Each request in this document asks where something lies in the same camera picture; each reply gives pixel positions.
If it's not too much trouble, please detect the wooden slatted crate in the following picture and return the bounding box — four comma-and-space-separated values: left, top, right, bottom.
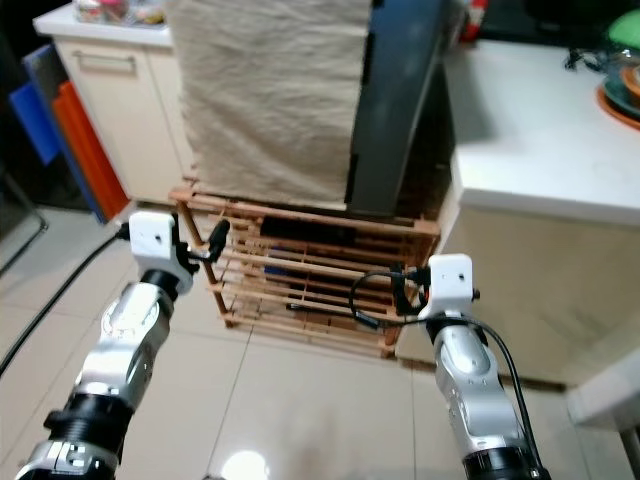
168, 180, 442, 359

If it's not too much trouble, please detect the cream kitchen cabinet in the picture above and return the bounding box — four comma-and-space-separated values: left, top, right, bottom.
32, 3, 197, 206

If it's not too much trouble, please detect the beige cloth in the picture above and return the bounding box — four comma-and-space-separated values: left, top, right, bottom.
165, 0, 371, 210

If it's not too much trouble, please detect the clear food tray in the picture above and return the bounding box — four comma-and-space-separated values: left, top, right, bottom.
129, 3, 168, 26

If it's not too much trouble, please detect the pink food container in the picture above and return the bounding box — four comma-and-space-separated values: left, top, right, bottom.
74, 0, 129, 26

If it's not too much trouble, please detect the orange plate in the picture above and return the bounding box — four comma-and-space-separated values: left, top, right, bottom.
594, 80, 640, 132

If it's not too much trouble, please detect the red bottle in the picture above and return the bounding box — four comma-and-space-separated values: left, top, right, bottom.
460, 0, 487, 44

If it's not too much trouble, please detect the green lid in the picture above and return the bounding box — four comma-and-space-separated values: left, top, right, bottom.
603, 9, 640, 61

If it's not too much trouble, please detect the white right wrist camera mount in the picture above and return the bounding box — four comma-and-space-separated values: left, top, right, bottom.
420, 254, 477, 321

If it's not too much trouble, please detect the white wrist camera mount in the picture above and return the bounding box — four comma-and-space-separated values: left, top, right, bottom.
420, 254, 477, 321
128, 211, 192, 292

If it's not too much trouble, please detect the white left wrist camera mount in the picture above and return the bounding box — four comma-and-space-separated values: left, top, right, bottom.
128, 211, 192, 292

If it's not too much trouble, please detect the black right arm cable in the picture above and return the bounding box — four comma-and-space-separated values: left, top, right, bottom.
350, 270, 539, 476

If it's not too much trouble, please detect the metal cabinet handle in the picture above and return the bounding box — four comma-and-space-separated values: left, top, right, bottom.
72, 50, 137, 75

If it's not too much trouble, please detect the black cable bundle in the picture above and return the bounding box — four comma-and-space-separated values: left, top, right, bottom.
564, 45, 612, 74

